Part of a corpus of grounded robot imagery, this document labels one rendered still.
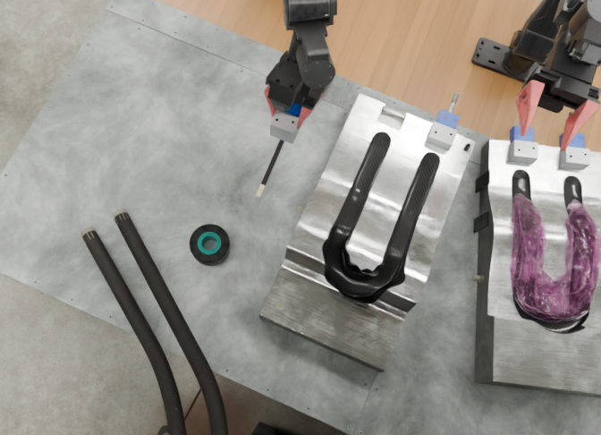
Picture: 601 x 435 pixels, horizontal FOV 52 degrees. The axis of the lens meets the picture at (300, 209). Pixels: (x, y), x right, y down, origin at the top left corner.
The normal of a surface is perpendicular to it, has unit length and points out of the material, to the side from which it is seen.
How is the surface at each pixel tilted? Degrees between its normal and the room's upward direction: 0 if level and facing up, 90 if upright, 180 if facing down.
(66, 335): 0
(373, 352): 0
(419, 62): 0
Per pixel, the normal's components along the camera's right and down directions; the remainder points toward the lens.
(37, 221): 0.04, -0.29
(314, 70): 0.16, 0.74
